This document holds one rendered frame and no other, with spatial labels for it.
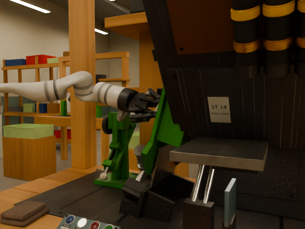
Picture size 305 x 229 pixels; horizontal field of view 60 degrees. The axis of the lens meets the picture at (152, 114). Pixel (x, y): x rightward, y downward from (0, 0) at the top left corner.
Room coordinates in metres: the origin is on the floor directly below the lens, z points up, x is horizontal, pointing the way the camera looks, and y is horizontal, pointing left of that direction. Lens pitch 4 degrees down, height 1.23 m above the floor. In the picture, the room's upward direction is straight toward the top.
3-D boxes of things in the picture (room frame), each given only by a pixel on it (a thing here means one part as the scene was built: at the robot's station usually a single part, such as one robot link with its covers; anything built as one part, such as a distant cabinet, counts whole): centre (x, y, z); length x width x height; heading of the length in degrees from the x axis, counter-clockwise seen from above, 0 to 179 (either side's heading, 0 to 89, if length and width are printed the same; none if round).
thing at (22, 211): (0.70, 0.35, 0.91); 0.10 x 0.08 x 0.03; 162
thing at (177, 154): (0.62, -0.19, 1.11); 0.39 x 0.16 x 0.03; 154
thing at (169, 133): (0.72, -0.06, 1.17); 0.13 x 0.12 x 0.20; 64
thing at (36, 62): (6.61, 2.72, 1.13); 2.48 x 0.54 x 2.27; 65
